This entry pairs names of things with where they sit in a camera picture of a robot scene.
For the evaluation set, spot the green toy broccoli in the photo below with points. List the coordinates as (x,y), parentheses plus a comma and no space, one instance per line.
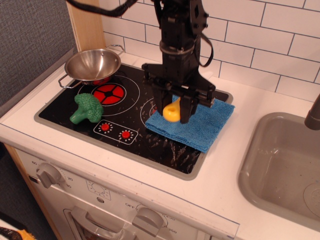
(89,108)

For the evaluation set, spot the grey timer dial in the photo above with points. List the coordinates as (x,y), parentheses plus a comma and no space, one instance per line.
(48,175)

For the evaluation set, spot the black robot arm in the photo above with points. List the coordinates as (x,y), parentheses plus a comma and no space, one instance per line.
(181,23)

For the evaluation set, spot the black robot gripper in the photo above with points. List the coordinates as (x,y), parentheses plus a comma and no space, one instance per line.
(178,74)

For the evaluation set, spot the oven door with handle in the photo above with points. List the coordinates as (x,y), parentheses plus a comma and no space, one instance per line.
(99,225)

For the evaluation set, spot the grey oven temperature dial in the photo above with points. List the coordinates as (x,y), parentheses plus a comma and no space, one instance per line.
(148,221)

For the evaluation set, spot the right red stove knob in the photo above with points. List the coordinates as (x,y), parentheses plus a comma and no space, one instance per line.
(126,134)

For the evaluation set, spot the yellow handled toy knife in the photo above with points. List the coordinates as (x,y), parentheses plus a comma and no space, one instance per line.
(172,112)

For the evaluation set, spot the orange and black toy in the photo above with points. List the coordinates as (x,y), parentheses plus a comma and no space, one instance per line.
(10,234)

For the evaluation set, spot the wooden side post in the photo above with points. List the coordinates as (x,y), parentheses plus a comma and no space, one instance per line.
(87,29)

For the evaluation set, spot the left red stove knob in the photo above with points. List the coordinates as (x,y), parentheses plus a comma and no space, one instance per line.
(105,127)

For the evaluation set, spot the blue folded towel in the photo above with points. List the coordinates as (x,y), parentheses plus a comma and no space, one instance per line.
(202,129)

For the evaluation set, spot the small steel pan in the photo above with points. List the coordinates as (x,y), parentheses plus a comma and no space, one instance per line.
(93,67)

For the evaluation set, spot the grey toy sink basin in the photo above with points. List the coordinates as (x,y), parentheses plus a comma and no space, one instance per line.
(280,172)

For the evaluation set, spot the red stove knob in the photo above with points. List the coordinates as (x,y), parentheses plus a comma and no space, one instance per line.
(105,127)
(126,134)

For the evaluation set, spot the black toy stovetop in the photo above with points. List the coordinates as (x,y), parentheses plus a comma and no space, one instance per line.
(128,103)

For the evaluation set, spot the grey faucet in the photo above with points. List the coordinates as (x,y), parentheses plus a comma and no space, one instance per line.
(312,120)

